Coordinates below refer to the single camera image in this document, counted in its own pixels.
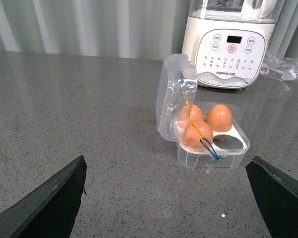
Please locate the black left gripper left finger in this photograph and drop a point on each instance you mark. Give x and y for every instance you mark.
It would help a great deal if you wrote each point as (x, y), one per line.
(50, 210)

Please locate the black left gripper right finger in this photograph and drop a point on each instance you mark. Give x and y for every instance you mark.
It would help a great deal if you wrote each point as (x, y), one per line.
(276, 195)

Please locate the clear plastic egg box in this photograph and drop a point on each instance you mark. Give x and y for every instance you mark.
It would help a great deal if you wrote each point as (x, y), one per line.
(178, 75)

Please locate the brown egg back right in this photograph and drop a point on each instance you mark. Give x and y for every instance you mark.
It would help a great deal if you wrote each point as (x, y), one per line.
(219, 118)

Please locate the brown egg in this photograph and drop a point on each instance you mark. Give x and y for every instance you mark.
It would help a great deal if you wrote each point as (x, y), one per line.
(196, 114)
(219, 118)
(191, 137)

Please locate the brown egg front left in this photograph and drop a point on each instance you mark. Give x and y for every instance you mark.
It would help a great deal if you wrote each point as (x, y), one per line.
(191, 137)

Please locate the brown egg back left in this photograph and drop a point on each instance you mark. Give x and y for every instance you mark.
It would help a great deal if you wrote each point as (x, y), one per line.
(196, 114)

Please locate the blue rubber band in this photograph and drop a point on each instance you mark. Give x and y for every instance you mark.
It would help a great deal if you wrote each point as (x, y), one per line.
(208, 145)

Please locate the yellow rubber band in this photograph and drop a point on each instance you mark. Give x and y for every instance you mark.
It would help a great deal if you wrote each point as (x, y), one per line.
(189, 117)

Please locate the clear plastic bag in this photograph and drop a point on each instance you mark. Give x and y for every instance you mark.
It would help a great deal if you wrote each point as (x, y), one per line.
(279, 68)

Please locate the white Joyoung blender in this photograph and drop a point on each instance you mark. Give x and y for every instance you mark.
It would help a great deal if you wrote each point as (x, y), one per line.
(226, 40)

